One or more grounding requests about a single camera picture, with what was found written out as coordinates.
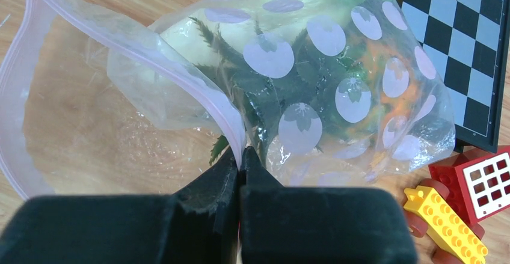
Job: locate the fake pineapple with green crown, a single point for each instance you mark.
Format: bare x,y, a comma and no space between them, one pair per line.
351,93

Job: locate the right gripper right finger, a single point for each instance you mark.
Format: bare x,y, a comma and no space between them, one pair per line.
281,224

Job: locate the yellow toy wagon block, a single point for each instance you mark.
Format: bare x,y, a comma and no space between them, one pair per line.
427,213

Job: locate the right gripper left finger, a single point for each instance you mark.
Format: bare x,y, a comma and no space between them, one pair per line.
196,224

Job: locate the red toy window block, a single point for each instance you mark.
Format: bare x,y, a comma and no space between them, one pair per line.
478,182

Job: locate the clear dotted zip bag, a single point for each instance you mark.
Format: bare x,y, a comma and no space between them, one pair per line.
93,101

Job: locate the black white checkerboard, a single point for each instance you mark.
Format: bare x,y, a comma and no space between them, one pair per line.
467,41

